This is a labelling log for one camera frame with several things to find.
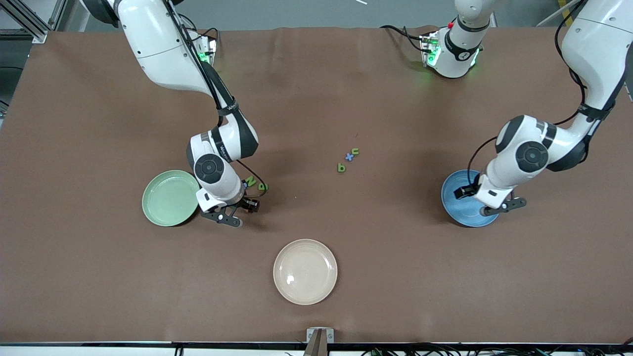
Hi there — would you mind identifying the blue plate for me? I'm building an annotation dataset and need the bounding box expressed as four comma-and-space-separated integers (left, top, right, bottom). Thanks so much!
441, 170, 501, 228

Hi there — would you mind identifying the brown table mat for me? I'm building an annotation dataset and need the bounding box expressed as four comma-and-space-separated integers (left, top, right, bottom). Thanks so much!
0, 26, 633, 345

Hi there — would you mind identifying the beige plate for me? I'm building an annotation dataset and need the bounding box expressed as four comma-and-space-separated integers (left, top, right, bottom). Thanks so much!
273, 239, 338, 306

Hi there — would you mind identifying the green plate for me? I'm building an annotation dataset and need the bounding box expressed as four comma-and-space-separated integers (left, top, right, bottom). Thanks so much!
142, 170, 201, 227

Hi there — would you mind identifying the metal bracket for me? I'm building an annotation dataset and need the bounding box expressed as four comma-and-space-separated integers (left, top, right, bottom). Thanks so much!
306, 327, 335, 343

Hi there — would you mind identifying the tan mounting post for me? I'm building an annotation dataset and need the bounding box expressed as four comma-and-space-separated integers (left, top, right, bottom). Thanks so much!
303, 330, 329, 356

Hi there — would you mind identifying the black cable tangle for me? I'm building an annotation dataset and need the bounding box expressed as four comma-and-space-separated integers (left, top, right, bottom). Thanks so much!
360, 345, 633, 356

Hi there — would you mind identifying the black base cable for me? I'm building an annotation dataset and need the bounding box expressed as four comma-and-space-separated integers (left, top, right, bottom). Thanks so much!
379, 24, 427, 54

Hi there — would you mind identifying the white table rail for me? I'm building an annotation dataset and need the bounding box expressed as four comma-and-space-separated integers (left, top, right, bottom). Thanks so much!
0, 346, 633, 356

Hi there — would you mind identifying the aluminium frame post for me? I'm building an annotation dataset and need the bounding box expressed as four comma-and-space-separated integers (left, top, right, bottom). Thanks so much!
0, 0, 68, 45

